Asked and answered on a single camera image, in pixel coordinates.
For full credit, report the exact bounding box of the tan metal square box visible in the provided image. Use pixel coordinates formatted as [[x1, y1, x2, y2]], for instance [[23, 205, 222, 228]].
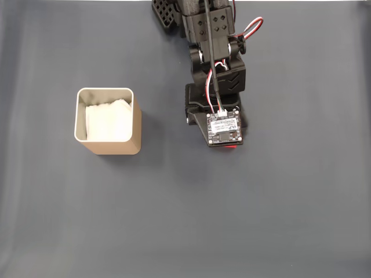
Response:
[[74, 87, 142, 156]]

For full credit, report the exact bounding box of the blue grey table cloth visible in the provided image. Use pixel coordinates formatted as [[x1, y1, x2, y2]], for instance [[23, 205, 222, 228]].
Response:
[[0, 0, 371, 278]]

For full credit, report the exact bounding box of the white crumpled tissue paper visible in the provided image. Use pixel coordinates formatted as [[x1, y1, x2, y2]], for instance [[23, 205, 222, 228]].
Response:
[[85, 98, 133, 141]]

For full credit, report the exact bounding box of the red white servo cable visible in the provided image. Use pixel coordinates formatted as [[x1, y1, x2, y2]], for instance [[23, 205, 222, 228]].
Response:
[[235, 17, 264, 42], [205, 60, 230, 114]]

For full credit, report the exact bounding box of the camera circuit board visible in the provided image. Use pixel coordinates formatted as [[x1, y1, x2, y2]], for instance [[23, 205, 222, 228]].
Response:
[[206, 109, 243, 145]]

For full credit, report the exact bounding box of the black camera cable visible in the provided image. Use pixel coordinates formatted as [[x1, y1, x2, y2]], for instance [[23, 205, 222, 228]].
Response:
[[203, 0, 223, 112]]

